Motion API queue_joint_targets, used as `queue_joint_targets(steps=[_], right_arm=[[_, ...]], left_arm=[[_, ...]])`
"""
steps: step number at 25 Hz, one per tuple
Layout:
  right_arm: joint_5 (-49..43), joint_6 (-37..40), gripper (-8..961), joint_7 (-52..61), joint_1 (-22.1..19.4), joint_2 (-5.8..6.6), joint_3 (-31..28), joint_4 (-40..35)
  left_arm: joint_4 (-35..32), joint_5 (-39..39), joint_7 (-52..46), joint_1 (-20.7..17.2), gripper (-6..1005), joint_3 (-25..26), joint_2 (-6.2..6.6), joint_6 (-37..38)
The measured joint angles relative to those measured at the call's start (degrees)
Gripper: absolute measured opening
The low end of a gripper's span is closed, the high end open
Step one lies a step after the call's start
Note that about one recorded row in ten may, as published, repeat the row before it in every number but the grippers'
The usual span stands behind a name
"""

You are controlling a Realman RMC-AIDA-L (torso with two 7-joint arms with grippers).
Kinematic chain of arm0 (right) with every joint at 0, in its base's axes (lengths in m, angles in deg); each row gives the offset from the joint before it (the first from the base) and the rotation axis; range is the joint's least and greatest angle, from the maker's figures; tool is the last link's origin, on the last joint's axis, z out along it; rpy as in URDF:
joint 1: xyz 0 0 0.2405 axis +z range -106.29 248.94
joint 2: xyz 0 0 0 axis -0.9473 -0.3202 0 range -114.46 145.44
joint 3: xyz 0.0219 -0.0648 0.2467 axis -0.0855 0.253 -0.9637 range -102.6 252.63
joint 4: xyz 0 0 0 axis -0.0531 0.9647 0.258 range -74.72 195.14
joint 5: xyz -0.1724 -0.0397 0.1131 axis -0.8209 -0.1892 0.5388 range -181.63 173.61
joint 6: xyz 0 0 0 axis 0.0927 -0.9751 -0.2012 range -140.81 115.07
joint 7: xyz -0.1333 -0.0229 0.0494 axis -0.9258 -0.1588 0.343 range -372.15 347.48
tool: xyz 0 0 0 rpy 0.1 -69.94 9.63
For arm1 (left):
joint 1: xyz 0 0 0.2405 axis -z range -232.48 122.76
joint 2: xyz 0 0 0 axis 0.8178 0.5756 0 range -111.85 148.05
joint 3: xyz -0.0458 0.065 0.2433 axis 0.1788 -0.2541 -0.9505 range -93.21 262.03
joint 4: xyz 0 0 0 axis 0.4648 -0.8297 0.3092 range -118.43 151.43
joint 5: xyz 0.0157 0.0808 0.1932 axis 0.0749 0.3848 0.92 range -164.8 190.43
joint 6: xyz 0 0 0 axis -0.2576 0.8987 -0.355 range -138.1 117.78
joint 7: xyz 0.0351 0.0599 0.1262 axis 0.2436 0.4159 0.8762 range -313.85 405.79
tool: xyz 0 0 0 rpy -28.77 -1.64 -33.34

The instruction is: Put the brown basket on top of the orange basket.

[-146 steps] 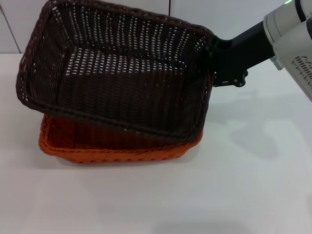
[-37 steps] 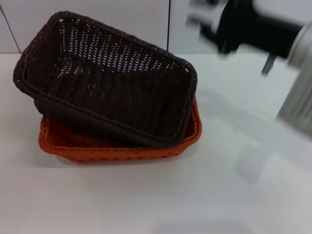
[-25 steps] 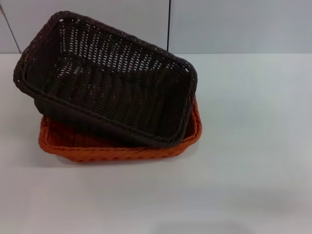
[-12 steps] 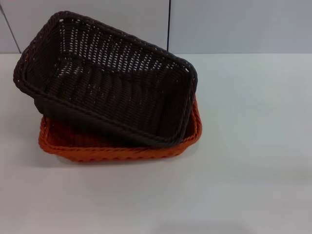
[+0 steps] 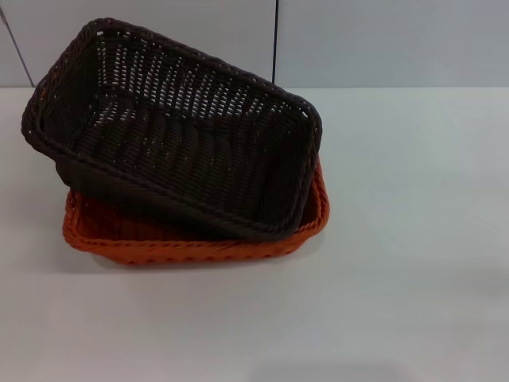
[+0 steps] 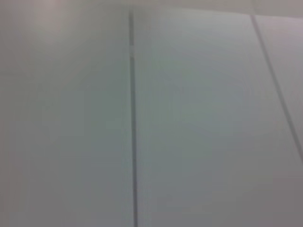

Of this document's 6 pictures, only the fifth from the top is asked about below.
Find orange woven plastic basket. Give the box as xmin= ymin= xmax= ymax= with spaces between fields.
xmin=59 ymin=153 xmax=332 ymax=268

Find dark brown woven plastic basket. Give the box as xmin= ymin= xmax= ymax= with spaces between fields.
xmin=18 ymin=17 xmax=324 ymax=243

